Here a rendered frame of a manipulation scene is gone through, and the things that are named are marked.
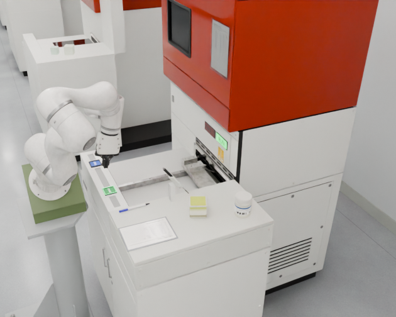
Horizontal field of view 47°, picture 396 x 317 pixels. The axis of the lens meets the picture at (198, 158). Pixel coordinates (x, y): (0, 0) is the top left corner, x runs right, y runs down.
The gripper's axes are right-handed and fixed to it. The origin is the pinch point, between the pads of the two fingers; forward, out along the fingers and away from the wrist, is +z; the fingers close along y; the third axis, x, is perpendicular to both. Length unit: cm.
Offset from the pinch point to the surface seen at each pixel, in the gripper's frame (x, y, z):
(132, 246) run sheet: 40.8, -1.4, 14.7
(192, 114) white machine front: -34, -57, -10
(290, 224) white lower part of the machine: 15, -106, 34
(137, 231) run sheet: 33.0, -5.8, 13.8
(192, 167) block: -11, -51, 10
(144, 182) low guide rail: -17.1, -28.0, 22.0
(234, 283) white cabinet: 50, -49, 36
